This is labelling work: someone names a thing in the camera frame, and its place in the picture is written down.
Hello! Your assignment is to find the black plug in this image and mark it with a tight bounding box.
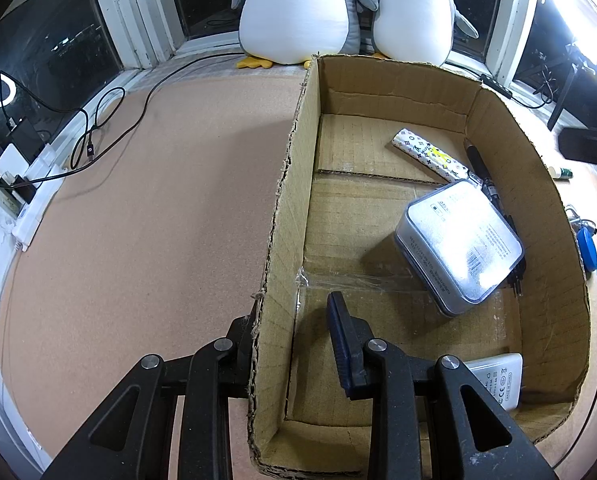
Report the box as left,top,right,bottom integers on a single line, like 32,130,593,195
8,172,39,201

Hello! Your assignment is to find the brown cardboard box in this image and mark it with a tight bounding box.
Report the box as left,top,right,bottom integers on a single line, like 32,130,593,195
247,52,592,476

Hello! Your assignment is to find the white window frame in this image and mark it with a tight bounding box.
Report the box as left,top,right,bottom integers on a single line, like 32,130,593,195
0,0,597,111

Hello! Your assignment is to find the blue round case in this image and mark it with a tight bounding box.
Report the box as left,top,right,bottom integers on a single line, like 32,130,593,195
575,226,597,273

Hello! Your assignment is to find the black inline switch cable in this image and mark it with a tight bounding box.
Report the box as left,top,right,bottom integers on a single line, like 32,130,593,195
446,57,554,108

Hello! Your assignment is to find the white wall charger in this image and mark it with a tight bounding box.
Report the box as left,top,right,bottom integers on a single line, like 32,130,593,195
463,352,524,413

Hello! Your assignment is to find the white cable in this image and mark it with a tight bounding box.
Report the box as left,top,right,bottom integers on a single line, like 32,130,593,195
563,204,597,235

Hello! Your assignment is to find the black pen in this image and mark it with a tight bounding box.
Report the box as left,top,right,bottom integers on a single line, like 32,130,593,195
463,140,528,296

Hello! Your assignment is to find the large penguin plush toy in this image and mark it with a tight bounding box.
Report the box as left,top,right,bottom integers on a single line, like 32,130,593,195
231,0,379,70

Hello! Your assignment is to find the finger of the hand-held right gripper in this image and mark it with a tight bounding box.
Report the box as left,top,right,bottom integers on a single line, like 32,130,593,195
560,127,597,166

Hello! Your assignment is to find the small penguin plush toy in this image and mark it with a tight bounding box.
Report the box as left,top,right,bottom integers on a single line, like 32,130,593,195
371,0,479,68

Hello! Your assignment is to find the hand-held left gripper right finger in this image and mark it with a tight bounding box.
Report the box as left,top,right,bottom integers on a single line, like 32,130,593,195
326,290,562,480

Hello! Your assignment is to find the black tripod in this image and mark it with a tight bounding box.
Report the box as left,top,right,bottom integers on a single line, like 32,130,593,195
546,42,597,132

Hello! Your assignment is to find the silver tin case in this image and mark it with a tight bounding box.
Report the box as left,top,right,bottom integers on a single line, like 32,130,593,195
393,179,525,317

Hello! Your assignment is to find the white patterned lighter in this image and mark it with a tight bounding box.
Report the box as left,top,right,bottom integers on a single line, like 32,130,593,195
390,128,472,184

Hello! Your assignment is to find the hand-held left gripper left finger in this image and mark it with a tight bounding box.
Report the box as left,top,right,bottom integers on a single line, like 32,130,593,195
41,314,259,480

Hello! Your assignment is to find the white power adapter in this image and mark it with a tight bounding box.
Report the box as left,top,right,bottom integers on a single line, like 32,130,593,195
0,144,32,176

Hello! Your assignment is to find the looped black cable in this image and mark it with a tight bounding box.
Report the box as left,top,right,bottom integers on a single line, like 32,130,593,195
71,87,126,163

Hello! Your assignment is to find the long black cable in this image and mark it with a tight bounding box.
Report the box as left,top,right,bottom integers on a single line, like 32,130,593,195
38,52,246,183

